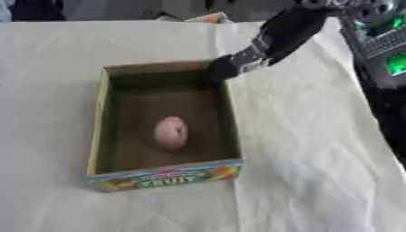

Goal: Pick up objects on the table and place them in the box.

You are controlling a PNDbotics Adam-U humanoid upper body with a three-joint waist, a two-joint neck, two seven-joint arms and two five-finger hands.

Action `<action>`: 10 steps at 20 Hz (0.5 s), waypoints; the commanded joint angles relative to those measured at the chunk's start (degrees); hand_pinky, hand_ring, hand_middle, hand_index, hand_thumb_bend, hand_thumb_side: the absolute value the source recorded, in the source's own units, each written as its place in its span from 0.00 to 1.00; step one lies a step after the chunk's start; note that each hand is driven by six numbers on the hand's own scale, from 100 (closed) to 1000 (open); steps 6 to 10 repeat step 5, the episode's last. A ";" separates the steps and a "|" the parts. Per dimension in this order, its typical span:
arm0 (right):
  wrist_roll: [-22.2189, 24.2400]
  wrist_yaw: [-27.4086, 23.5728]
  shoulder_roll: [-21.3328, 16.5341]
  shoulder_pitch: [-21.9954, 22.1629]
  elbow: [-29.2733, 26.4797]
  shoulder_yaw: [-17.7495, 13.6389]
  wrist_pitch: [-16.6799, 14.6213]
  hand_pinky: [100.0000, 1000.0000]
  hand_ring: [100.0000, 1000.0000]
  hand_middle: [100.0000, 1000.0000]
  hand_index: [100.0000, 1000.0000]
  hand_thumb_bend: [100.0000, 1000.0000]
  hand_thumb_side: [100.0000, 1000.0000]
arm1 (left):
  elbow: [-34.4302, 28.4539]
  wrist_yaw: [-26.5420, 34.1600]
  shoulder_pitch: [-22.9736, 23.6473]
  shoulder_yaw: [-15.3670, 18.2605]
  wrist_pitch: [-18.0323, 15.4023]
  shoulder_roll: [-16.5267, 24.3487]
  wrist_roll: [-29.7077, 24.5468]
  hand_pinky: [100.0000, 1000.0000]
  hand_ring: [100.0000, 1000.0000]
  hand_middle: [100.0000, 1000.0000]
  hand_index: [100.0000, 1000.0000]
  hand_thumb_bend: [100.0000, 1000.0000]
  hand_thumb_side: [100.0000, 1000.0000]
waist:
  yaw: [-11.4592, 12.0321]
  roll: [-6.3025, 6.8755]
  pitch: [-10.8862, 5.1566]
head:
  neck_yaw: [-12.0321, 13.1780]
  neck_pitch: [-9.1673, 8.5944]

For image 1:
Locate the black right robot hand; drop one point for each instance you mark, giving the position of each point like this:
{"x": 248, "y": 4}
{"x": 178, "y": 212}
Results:
{"x": 296, "y": 30}

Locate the tan cardboard box green inside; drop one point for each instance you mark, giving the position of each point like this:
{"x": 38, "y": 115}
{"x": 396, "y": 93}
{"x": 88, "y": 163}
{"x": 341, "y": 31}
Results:
{"x": 137, "y": 178}

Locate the white and orange paper item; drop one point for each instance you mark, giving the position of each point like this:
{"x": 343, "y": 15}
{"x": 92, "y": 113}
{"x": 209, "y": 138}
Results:
{"x": 209, "y": 18}

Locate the pink round toy fruit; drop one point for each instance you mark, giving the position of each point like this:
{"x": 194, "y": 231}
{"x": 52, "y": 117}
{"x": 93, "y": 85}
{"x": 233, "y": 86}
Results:
{"x": 170, "y": 133}

